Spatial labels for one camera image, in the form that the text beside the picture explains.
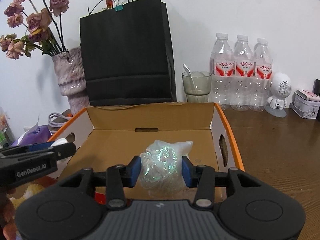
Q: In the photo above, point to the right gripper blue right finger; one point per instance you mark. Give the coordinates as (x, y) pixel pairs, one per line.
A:
(201, 177)

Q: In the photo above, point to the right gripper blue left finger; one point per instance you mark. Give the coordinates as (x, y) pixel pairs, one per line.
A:
(117, 178)

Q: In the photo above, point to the iridescent clear plastic bag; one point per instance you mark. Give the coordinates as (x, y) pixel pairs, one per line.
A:
(161, 171)

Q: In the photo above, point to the person left hand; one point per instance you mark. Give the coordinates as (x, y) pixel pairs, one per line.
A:
(9, 227)

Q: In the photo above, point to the yellow white plush toy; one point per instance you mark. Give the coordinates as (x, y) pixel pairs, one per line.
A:
(28, 190)

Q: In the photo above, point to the purple tissue pack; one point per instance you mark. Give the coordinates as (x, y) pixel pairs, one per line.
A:
(35, 135)

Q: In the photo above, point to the orange cardboard box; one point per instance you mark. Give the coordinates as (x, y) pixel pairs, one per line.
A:
(107, 136)

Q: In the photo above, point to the grey glass cup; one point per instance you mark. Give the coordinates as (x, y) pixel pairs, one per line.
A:
(203, 83)

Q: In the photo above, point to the white plastic spoon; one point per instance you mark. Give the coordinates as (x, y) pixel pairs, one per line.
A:
(187, 70)

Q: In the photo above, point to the middle clear water bottle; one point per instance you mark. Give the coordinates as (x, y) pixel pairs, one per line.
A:
(243, 74)

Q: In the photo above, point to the clear water bottle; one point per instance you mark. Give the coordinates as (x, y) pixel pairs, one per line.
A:
(222, 68)
(243, 74)
(263, 65)

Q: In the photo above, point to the purple textured ceramic vase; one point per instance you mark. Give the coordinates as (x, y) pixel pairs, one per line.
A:
(70, 75)

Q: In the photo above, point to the left clear water bottle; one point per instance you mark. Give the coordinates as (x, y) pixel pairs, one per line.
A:
(222, 68)

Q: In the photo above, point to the white robot figurine speaker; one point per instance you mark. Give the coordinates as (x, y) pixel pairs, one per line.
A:
(280, 89)

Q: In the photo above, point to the black paper shopping bag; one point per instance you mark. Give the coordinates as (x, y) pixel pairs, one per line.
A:
(127, 55)

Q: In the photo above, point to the white patterned tin box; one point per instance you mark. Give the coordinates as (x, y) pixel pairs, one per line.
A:
(305, 104)

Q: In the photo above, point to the right clear water bottle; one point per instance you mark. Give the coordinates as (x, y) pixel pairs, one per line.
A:
(263, 65)

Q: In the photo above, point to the dried pink rose bouquet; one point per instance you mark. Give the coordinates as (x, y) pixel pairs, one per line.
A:
(43, 23)

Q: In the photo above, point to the teal binder clip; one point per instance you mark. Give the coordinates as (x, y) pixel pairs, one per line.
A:
(118, 6)

